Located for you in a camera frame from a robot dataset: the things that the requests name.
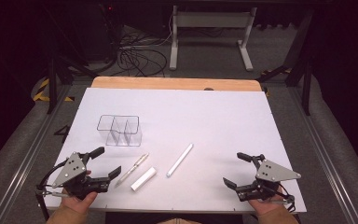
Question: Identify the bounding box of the aluminium floor rail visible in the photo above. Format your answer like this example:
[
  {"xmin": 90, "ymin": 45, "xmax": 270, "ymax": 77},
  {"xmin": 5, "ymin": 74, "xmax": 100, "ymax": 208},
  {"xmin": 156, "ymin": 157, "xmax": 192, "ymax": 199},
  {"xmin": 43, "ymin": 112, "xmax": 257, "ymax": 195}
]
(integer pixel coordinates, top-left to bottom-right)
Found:
[
  {"xmin": 0, "ymin": 83, "xmax": 76, "ymax": 224},
  {"xmin": 287, "ymin": 87, "xmax": 358, "ymax": 224}
]

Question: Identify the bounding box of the clear plastic divided organizer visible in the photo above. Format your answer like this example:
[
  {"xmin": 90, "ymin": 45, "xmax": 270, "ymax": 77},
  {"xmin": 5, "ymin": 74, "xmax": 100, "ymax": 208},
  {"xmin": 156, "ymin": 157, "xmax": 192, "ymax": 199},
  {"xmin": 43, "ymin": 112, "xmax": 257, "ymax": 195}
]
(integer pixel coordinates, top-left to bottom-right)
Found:
[{"xmin": 96, "ymin": 114, "xmax": 143, "ymax": 147}]

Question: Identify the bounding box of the black cable bundle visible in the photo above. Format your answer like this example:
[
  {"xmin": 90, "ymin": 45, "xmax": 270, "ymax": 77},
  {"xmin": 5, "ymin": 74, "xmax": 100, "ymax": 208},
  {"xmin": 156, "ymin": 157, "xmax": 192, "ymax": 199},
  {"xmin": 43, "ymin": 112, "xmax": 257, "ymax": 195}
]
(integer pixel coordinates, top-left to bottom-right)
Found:
[{"xmin": 117, "ymin": 29, "xmax": 169, "ymax": 77}]

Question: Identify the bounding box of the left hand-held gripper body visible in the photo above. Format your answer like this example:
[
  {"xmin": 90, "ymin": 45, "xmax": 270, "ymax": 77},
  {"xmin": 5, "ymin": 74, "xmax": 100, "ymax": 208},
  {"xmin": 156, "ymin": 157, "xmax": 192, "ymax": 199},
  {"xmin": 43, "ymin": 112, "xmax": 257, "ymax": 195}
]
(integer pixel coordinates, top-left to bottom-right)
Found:
[{"xmin": 51, "ymin": 151, "xmax": 110, "ymax": 201}]

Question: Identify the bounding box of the white metal stand frame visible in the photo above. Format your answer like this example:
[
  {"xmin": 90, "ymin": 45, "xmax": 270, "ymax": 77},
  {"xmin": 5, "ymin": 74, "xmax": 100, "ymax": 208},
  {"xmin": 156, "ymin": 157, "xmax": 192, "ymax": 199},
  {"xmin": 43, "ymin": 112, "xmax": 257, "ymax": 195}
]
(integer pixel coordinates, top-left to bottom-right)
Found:
[{"xmin": 169, "ymin": 5, "xmax": 258, "ymax": 72}]

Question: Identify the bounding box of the black metal stand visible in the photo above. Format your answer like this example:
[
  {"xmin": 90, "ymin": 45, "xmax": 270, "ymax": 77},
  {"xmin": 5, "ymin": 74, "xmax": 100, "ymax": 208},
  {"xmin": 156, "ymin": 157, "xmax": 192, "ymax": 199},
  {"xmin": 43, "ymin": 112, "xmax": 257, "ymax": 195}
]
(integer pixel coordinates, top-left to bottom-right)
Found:
[
  {"xmin": 255, "ymin": 8, "xmax": 313, "ymax": 117},
  {"xmin": 46, "ymin": 55, "xmax": 99, "ymax": 115}
]

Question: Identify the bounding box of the wooden table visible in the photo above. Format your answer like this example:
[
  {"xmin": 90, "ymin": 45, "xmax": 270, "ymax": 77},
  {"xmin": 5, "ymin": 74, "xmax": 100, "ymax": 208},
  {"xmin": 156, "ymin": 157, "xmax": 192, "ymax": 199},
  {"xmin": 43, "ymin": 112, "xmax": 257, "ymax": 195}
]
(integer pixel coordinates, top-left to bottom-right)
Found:
[{"xmin": 90, "ymin": 76, "xmax": 263, "ymax": 92}]

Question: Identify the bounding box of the clear silver pen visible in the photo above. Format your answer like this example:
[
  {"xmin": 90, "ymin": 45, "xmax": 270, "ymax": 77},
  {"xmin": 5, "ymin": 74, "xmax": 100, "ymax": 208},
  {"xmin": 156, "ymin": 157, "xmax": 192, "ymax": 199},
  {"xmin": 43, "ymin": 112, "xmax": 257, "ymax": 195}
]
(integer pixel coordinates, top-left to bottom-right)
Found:
[{"xmin": 115, "ymin": 152, "xmax": 150, "ymax": 189}]

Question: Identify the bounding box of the right hand-held gripper black cable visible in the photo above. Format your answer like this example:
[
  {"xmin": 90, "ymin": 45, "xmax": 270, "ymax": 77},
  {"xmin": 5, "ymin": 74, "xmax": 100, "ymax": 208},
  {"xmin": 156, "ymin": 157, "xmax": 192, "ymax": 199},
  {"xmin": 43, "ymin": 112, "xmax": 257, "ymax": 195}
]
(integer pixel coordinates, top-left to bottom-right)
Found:
[{"xmin": 274, "ymin": 189, "xmax": 296, "ymax": 213}]

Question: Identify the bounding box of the person's leg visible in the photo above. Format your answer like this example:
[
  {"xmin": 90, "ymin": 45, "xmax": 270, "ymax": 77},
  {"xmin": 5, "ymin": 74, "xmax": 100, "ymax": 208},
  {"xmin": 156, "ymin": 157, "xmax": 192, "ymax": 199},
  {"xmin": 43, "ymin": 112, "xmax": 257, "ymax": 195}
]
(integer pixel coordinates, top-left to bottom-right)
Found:
[{"xmin": 157, "ymin": 217, "xmax": 200, "ymax": 224}]

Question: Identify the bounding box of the person's right hand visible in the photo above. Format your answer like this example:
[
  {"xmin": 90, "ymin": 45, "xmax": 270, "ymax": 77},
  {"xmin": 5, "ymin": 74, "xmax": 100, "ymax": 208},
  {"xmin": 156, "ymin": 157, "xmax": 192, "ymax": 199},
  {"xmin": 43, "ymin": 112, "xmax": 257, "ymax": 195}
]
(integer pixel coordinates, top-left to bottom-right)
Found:
[{"xmin": 248, "ymin": 189, "xmax": 289, "ymax": 217}]

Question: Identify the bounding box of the dark equipment box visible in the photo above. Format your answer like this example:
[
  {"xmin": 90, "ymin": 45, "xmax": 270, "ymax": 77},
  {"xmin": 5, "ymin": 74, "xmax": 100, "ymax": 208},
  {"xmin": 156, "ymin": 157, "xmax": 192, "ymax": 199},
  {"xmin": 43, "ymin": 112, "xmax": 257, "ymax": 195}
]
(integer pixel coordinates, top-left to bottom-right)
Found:
[{"xmin": 83, "ymin": 3, "xmax": 120, "ymax": 62}]

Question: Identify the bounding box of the white board sheet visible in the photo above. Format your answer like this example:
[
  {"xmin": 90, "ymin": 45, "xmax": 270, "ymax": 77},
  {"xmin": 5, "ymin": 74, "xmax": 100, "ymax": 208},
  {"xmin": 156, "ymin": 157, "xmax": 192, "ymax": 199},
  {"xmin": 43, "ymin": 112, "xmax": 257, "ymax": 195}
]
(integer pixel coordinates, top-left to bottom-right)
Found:
[{"xmin": 37, "ymin": 87, "xmax": 308, "ymax": 214}]

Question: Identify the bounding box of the left hand-held gripper black cable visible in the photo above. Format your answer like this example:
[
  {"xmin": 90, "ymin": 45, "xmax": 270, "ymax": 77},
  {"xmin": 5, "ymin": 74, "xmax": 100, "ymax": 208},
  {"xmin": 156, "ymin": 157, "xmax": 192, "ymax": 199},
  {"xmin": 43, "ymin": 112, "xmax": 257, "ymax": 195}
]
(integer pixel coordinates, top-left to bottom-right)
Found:
[{"xmin": 34, "ymin": 159, "xmax": 71, "ymax": 222}]

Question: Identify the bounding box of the yellow black hazard tape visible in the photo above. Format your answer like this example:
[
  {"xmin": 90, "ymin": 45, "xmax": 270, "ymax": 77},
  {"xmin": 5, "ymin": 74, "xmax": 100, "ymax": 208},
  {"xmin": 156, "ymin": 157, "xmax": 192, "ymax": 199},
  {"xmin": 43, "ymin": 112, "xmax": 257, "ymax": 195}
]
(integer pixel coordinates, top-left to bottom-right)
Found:
[{"xmin": 32, "ymin": 77, "xmax": 76, "ymax": 103}]

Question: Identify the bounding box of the person's left hand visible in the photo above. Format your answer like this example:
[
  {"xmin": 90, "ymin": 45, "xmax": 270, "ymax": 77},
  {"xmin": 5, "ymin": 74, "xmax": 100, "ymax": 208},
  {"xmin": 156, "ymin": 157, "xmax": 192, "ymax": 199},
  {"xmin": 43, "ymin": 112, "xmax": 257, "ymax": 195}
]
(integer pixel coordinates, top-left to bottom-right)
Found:
[{"xmin": 60, "ymin": 187, "xmax": 99, "ymax": 216}]

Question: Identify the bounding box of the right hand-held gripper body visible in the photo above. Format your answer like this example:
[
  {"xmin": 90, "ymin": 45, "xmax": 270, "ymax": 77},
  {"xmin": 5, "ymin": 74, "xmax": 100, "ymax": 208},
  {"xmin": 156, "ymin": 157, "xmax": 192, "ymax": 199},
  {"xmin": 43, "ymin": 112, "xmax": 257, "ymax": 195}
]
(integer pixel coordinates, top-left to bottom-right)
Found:
[{"xmin": 235, "ymin": 153, "xmax": 302, "ymax": 203}]

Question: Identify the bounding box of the white eraser block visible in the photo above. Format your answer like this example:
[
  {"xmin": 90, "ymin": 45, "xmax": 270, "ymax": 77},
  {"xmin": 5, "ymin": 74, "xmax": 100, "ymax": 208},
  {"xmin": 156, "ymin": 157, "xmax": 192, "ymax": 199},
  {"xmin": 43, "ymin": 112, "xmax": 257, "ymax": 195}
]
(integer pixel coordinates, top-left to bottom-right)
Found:
[{"xmin": 130, "ymin": 166, "xmax": 158, "ymax": 192}]

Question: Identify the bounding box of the hand-held gripper black cable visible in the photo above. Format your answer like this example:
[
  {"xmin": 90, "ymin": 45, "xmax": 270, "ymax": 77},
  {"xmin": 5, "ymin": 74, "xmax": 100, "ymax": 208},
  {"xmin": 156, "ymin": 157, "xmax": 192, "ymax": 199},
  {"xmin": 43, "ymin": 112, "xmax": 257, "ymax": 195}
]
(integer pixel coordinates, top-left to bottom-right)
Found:
[
  {"xmin": 274, "ymin": 189, "xmax": 296, "ymax": 213},
  {"xmin": 34, "ymin": 159, "xmax": 71, "ymax": 222}
]

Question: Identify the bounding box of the white slim pen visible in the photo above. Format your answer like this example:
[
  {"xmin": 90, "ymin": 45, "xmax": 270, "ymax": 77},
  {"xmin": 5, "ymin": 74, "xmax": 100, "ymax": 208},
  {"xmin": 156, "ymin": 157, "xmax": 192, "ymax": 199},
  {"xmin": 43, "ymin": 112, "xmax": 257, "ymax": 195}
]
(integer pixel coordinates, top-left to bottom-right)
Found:
[{"xmin": 165, "ymin": 143, "xmax": 195, "ymax": 178}]

